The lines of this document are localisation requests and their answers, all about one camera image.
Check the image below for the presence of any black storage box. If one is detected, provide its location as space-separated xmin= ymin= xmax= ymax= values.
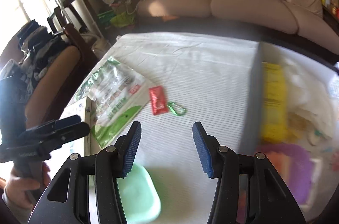
xmin=237 ymin=40 xmax=338 ymax=221

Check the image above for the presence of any yellow box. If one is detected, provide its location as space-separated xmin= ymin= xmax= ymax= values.
xmin=261 ymin=62 xmax=287 ymax=144

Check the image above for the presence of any green seaweed snack bag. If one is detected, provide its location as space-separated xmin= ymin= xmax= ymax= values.
xmin=71 ymin=56 xmax=151 ymax=148

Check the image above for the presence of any person left hand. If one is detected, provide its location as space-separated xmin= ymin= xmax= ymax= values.
xmin=4 ymin=163 xmax=51 ymax=210

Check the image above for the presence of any green plastic square dish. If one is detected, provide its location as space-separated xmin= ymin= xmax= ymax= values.
xmin=117 ymin=163 xmax=161 ymax=223

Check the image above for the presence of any red sachet packet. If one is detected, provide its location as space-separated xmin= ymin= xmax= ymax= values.
xmin=149 ymin=86 xmax=168 ymax=115

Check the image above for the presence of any green carabiner clip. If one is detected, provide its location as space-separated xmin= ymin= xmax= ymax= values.
xmin=167 ymin=101 xmax=186 ymax=116

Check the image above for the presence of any striped white tablecloth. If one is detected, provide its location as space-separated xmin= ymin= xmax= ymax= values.
xmin=104 ymin=32 xmax=263 ymax=223

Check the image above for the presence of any wooden chair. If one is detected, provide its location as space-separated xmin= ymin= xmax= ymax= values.
xmin=47 ymin=0 xmax=110 ymax=59

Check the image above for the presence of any white plastic bag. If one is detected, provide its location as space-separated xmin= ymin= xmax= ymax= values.
xmin=282 ymin=59 xmax=337 ymax=138

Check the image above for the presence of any white glove box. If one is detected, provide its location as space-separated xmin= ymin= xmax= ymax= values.
xmin=61 ymin=97 xmax=92 ymax=157

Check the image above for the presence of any purple plastic bowl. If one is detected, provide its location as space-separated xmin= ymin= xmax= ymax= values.
xmin=257 ymin=143 xmax=315 ymax=205

